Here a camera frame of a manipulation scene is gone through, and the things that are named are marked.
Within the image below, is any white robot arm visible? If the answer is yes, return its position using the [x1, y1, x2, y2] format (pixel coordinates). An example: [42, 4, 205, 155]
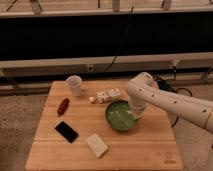
[125, 72, 213, 134]

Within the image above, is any black smartphone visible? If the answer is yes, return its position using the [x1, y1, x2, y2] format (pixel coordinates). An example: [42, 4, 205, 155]
[55, 121, 78, 143]

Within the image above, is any green ceramic bowl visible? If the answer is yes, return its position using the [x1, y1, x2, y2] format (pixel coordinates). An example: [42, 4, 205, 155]
[105, 100, 136, 131]

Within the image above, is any black hanging cable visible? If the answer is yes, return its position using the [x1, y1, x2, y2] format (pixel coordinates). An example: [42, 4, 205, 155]
[101, 5, 135, 74]

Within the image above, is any brown sausage toy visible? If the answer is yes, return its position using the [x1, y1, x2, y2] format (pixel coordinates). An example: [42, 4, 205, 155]
[57, 98, 69, 115]

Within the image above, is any wooden table board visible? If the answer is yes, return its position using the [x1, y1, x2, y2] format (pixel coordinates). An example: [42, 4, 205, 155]
[26, 80, 183, 171]

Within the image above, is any white toy carton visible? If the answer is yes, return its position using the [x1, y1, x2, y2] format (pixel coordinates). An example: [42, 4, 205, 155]
[89, 88, 121, 104]

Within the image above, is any clear plastic cup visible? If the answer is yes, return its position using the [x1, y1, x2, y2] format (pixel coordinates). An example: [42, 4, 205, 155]
[65, 75, 82, 97]

